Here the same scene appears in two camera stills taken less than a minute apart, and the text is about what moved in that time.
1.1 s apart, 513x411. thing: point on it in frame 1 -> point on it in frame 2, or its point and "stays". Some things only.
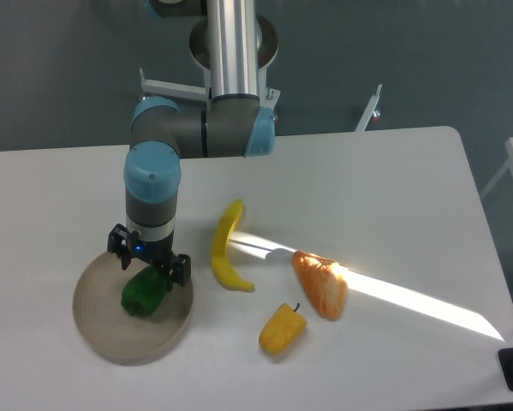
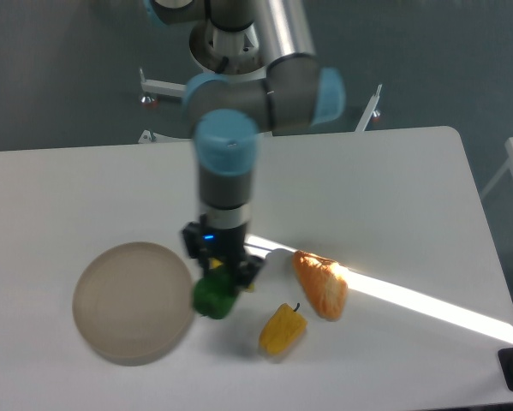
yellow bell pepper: [283, 330] stays
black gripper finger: [119, 243] -> [193, 236]
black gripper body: [159, 253] -> [225, 243]
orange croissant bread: [324, 282] stays
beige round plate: [112, 333] stays
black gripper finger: [181, 271] -> [247, 271]
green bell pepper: [145, 292] -> [214, 293]
